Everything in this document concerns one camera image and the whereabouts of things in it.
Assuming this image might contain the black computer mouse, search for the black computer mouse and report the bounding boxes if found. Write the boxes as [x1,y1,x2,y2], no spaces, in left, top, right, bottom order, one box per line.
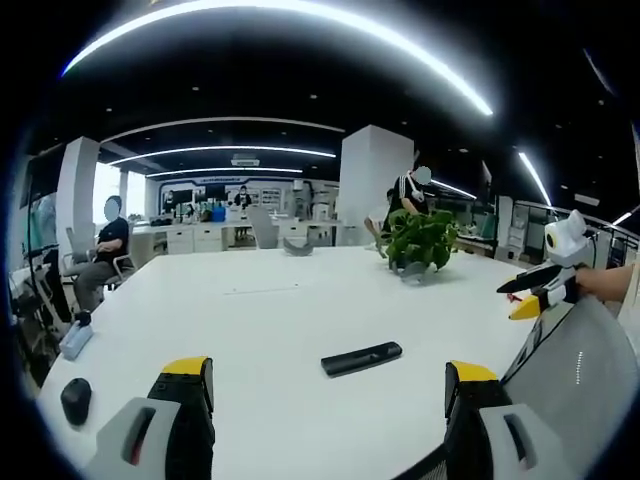
[60,377,93,427]

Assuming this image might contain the black remote control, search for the black remote control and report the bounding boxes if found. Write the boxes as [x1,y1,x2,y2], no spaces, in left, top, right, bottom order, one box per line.
[320,341,404,379]

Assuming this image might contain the long curved ceiling light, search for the long curved ceiling light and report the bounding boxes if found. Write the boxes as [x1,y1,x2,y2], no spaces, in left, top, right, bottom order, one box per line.
[61,0,495,117]

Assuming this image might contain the row of white desks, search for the row of white desks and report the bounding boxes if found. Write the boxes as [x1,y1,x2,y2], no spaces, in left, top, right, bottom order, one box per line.
[130,218,359,255]

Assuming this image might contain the straight ceiling light strip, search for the straight ceiling light strip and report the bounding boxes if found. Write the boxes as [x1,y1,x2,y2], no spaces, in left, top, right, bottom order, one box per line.
[517,150,554,209]

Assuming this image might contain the grey curved chair headrest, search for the grey curved chair headrest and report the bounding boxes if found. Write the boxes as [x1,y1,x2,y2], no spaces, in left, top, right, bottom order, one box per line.
[282,237,317,259]

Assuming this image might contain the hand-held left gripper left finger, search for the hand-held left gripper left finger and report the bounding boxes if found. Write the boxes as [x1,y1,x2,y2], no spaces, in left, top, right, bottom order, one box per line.
[82,355,216,480]

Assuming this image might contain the grey mesh office chair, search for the grey mesh office chair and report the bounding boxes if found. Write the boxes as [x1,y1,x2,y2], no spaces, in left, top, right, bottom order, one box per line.
[499,294,640,480]

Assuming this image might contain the grey plant pot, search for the grey plant pot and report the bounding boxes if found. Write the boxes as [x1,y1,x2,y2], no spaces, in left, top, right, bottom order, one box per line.
[392,259,432,287]

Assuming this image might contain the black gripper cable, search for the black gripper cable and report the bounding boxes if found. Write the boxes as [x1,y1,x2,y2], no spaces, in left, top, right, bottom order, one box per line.
[583,230,603,267]

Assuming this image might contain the light blue box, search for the light blue box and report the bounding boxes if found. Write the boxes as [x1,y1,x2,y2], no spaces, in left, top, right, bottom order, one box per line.
[58,322,96,362]

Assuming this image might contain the black screen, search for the black screen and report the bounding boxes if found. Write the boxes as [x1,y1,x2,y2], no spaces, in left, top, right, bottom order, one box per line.
[18,153,65,209]

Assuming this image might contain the green potted plant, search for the green potted plant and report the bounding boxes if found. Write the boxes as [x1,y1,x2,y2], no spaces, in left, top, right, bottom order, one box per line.
[384,208,461,274]

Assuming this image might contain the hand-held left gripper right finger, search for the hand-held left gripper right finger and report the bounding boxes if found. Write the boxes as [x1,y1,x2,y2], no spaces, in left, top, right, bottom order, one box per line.
[443,359,576,480]

